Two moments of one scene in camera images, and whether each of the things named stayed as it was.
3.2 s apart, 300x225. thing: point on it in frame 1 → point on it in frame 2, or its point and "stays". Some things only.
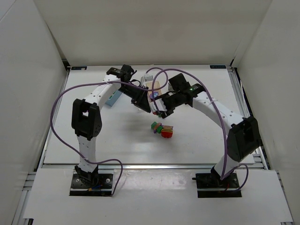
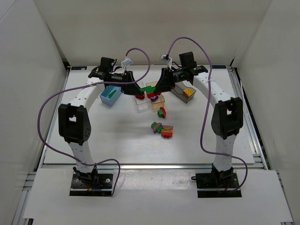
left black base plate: x=103 y=188 stays
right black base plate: x=209 y=185 stays
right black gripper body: x=167 y=106 → x=167 y=77
